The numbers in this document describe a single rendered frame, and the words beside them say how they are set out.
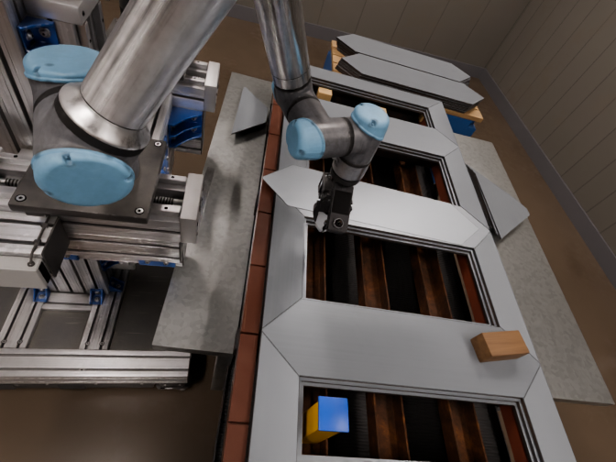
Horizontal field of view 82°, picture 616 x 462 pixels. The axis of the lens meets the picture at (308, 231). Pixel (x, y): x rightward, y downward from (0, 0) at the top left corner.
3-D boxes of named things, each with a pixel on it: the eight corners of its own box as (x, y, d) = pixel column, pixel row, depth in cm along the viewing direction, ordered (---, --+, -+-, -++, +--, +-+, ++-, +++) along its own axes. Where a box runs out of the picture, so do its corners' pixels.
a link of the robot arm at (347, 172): (372, 171, 75) (335, 164, 73) (364, 186, 78) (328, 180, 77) (368, 148, 79) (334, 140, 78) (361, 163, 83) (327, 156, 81)
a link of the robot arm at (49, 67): (120, 105, 68) (108, 33, 58) (129, 154, 62) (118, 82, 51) (44, 105, 63) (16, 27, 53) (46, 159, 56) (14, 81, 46)
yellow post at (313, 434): (316, 420, 87) (343, 402, 72) (316, 444, 84) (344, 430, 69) (296, 418, 86) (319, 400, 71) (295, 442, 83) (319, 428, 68)
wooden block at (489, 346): (505, 336, 96) (519, 329, 93) (516, 358, 93) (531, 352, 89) (469, 339, 93) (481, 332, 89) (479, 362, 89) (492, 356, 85)
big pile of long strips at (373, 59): (463, 78, 206) (469, 68, 201) (483, 119, 181) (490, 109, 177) (332, 39, 190) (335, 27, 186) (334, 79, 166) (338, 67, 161)
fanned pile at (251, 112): (270, 93, 165) (271, 86, 162) (261, 148, 140) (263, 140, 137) (243, 87, 162) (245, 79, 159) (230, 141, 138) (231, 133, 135)
